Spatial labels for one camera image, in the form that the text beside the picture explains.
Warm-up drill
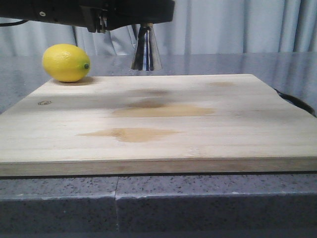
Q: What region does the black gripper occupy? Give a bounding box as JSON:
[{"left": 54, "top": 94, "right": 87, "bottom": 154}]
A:
[{"left": 0, "top": 0, "right": 106, "bottom": 33}]

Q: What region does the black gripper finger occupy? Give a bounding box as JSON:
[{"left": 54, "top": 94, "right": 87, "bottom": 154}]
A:
[{"left": 106, "top": 0, "right": 175, "bottom": 30}]

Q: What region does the steel double jigger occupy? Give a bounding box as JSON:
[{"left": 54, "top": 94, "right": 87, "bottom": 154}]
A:
[{"left": 131, "top": 23, "right": 162, "bottom": 71}]

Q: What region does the yellow lemon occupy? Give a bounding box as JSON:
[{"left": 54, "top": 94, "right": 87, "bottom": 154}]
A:
[{"left": 42, "top": 44, "right": 91, "bottom": 82}]

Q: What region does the grey curtain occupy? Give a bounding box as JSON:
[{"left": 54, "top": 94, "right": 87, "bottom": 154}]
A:
[{"left": 0, "top": 0, "right": 317, "bottom": 57}]

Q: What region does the wooden cutting board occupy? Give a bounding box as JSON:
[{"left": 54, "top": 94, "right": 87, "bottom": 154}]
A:
[{"left": 0, "top": 74, "right": 317, "bottom": 176}]

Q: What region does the black cable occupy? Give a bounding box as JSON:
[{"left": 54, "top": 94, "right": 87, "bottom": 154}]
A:
[{"left": 0, "top": 19, "right": 28, "bottom": 27}]

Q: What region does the black cutting board handle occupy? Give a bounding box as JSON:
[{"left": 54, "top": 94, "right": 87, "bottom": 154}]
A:
[{"left": 274, "top": 89, "right": 316, "bottom": 118}]

